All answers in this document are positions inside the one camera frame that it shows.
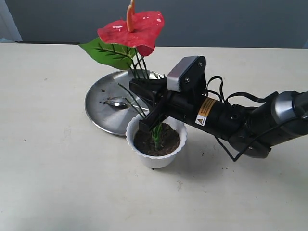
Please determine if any white scalloped plastic pot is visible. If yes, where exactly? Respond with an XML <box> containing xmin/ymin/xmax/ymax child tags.
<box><xmin>126</xmin><ymin>115</ymin><xmax>187</xmax><ymax>169</ymax></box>

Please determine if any round stainless steel plate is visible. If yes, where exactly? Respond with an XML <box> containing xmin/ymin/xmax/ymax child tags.
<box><xmin>84</xmin><ymin>69</ymin><xmax>169</xmax><ymax>137</ymax></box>

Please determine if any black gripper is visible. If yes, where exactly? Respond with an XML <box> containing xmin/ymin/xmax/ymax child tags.
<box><xmin>128</xmin><ymin>77</ymin><xmax>245</xmax><ymax>141</ymax></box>

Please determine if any black camera cable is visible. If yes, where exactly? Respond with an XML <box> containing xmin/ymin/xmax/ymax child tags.
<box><xmin>204</xmin><ymin>75</ymin><xmax>308</xmax><ymax>162</ymax></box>

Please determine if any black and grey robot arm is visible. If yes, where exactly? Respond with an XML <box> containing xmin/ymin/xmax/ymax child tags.
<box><xmin>129</xmin><ymin>77</ymin><xmax>308</xmax><ymax>161</ymax></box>

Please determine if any red artificial anthurium flower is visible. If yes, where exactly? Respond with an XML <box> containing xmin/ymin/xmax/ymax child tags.
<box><xmin>78</xmin><ymin>0</ymin><xmax>166</xmax><ymax>150</ymax></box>

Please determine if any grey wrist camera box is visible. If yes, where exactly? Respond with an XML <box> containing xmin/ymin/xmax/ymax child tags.
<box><xmin>166</xmin><ymin>55</ymin><xmax>206</xmax><ymax>92</ymax></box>

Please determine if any silver metal spork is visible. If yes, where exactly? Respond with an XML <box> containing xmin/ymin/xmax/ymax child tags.
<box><xmin>106</xmin><ymin>96</ymin><xmax>150</xmax><ymax>112</ymax></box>

